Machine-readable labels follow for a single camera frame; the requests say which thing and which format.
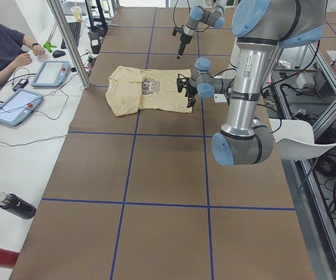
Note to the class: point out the green plastic clamp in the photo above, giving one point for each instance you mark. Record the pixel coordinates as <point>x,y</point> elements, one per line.
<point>49,46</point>

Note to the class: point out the yellow drink cup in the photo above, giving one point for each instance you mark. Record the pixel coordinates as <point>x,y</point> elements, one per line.
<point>77,13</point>

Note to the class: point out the black keyboard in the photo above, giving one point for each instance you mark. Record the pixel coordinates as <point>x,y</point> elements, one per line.
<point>75,28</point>

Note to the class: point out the far blue teach pendant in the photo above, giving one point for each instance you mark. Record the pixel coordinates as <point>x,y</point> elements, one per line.
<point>51,74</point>

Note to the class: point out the yellow long-sleeve printed shirt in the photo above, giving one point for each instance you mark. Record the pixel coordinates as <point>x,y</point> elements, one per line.
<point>132,89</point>

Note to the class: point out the black computer mouse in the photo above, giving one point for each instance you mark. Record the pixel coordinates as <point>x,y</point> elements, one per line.
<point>58,53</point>

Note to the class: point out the blue teach pendant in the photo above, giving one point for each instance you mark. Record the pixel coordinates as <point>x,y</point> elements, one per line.
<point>19,106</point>
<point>51,74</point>

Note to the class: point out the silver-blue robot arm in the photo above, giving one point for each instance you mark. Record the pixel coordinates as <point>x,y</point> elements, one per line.
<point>260,28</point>
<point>197,15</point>

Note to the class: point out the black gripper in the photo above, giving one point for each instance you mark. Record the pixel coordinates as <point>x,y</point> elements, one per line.
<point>182,39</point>
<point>189,89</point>

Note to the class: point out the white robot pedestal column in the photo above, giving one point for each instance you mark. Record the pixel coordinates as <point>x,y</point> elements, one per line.
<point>234,58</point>

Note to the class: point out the aluminium frame post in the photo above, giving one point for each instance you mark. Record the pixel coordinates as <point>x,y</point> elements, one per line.
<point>72,48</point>

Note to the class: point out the near blue teach pendant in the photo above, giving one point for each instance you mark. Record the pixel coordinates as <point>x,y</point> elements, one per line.
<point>19,106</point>

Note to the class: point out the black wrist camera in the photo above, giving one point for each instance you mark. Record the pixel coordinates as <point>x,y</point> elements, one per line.
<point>177,30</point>
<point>181,82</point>

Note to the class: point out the black water bottle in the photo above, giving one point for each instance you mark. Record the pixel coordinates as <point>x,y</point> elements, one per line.
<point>17,206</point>

